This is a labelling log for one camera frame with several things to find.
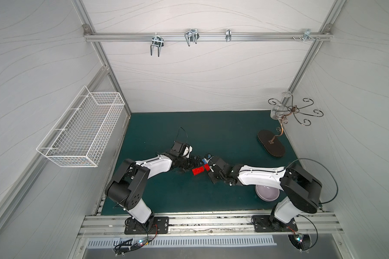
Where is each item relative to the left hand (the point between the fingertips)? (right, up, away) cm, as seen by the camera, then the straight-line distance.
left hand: (199, 166), depth 88 cm
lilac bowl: (+32, -10, -13) cm, 36 cm away
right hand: (+6, -2, 0) cm, 7 cm away
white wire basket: (-51, +19, -19) cm, 58 cm away
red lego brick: (-1, -2, 0) cm, 2 cm away
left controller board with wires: (-34, -30, -20) cm, 49 cm away
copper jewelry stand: (+48, +9, +12) cm, 50 cm away
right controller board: (+46, -30, -16) cm, 58 cm away
